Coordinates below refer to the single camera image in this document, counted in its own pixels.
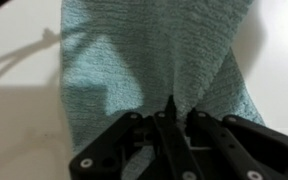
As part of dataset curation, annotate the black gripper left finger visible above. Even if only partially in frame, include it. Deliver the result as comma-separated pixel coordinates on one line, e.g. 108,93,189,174
69,99,204,180

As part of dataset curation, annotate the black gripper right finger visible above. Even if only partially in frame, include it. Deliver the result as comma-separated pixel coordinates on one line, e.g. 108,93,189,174
186,109,288,180

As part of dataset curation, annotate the teal terry towel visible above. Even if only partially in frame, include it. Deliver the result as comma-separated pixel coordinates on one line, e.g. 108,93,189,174
59,0,266,180

